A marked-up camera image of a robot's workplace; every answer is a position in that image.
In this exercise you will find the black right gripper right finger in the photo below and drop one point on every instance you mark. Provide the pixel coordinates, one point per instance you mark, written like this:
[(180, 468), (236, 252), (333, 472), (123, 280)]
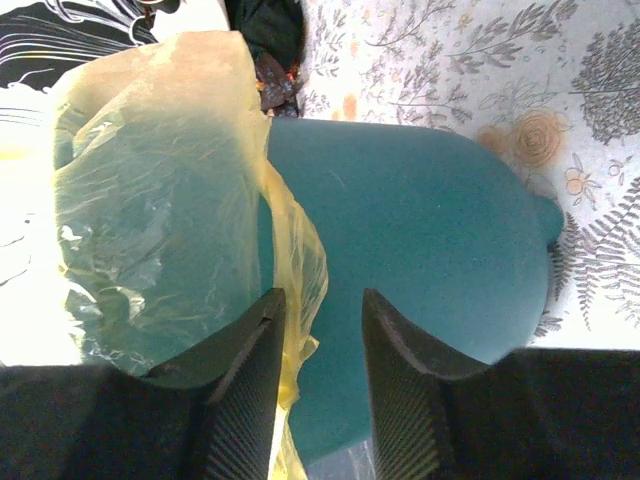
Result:
[(537, 413)]

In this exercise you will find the yellow trash bag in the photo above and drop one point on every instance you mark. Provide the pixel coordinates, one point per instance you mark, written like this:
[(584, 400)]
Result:
[(171, 217)]

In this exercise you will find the brown patterned handbag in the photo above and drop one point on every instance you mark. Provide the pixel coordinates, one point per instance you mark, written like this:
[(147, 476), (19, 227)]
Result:
[(277, 87)]

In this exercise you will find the teal plastic trash bin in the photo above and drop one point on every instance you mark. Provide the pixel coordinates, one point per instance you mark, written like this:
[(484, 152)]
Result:
[(436, 223)]

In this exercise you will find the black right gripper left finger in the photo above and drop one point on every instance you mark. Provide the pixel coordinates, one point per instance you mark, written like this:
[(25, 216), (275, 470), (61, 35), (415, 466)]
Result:
[(207, 413)]

